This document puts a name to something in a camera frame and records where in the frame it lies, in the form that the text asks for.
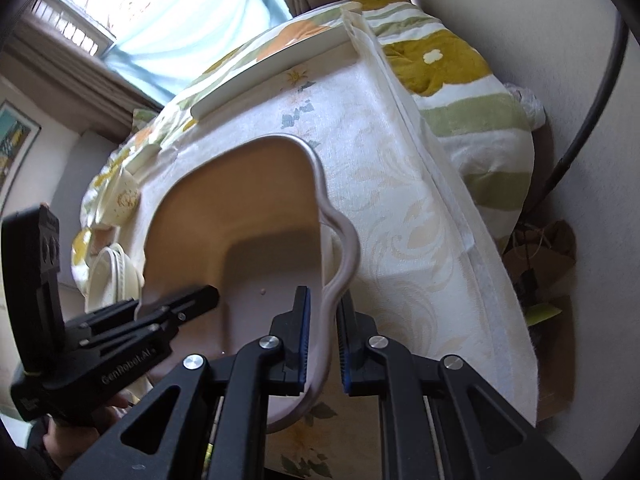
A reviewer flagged pink baking dish with handles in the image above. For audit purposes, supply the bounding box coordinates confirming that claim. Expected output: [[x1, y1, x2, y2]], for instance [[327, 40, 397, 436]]
[[139, 133, 360, 432]]

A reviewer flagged person's left hand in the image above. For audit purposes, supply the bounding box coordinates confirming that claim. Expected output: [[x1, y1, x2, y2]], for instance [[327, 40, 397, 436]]
[[43, 394, 130, 471]]

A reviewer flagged white ribbed bowl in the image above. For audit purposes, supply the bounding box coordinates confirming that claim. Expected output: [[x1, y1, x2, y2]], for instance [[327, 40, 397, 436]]
[[85, 243, 144, 313]]

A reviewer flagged cream patterned cup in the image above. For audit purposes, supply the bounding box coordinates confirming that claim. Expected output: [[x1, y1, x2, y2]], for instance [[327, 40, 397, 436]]
[[94, 168, 141, 229]]

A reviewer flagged yellow-green item on floor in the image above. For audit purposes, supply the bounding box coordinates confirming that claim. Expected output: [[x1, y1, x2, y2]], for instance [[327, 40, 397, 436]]
[[525, 302, 562, 327]]

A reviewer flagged grey headboard cushion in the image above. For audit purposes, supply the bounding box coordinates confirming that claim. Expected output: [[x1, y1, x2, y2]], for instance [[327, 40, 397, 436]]
[[51, 131, 117, 247]]

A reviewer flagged cream floral tablecloth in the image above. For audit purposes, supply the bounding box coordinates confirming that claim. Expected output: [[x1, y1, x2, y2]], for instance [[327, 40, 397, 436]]
[[107, 11, 538, 479]]

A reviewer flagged floral striped blanket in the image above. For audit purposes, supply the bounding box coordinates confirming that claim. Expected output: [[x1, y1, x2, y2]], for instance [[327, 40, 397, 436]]
[[69, 0, 537, 291]]

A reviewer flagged white flat plate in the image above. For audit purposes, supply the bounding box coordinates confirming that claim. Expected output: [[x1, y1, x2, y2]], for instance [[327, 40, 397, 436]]
[[191, 23, 348, 122]]

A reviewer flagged framed picture on wall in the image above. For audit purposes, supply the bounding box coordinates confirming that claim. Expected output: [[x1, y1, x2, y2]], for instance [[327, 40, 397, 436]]
[[0, 100, 41, 209]]

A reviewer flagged black cable on wall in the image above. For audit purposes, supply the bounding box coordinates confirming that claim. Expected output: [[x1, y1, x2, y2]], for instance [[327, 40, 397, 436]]
[[537, 8, 630, 201]]

